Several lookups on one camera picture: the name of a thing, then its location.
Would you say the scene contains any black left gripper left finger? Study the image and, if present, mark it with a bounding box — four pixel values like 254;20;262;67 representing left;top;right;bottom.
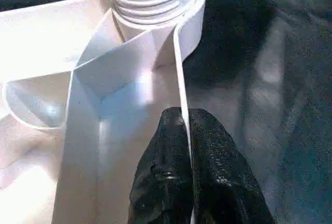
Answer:
129;106;194;224

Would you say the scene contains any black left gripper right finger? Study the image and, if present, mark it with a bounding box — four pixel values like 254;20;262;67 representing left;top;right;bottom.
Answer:
188;108;275;224

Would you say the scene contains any white plastic table top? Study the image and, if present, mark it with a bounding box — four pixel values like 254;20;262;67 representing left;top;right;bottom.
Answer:
0;0;208;224

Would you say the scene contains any white plastic table leg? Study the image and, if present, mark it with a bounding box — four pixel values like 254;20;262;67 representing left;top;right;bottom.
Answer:
102;0;202;26

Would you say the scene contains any black table mat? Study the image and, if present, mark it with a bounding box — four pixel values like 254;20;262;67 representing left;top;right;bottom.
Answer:
0;0;332;224

